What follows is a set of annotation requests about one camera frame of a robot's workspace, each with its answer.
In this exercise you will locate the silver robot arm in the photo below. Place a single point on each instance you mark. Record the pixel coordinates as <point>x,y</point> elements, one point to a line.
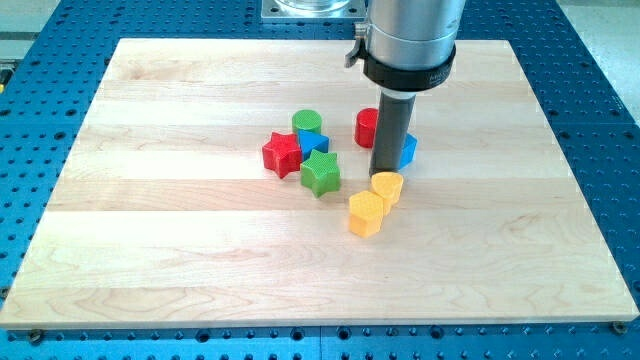
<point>407,45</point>

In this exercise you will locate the green star block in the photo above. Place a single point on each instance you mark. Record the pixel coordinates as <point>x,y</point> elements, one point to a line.
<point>321,173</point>

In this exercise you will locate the red star block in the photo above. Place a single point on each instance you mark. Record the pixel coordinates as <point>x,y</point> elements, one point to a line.
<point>282,154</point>

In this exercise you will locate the blue triangle block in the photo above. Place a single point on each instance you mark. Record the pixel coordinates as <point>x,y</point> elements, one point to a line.
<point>309,141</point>

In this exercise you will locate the yellow hexagon block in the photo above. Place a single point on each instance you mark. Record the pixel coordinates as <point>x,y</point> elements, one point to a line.
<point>366,213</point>

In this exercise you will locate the green cylinder block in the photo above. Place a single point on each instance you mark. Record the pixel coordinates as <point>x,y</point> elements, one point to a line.
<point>307,120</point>

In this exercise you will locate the yellow heart block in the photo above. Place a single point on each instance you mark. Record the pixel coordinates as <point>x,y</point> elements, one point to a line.
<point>387,185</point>

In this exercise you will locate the red cylinder block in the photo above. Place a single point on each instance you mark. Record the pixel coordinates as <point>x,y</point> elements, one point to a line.
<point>365,127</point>

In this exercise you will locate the blue cube block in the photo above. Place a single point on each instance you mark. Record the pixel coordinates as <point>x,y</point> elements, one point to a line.
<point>408,151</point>

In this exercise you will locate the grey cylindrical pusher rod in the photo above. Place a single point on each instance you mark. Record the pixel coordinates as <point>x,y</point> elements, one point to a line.
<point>394,115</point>

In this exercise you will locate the light wooden board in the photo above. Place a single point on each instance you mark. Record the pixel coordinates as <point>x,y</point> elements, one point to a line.
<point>164,215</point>

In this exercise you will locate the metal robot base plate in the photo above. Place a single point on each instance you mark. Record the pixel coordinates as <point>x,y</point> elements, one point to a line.
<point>298,10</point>

